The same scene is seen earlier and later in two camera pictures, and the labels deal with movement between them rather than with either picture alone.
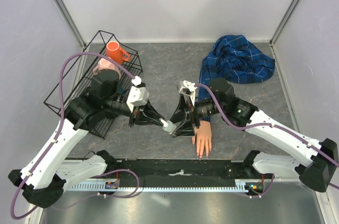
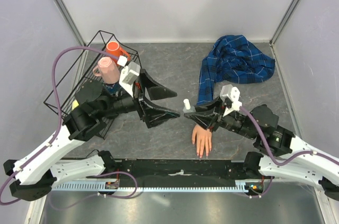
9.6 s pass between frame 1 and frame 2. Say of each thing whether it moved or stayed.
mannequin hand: stayed
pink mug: stayed
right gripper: moved
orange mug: stayed
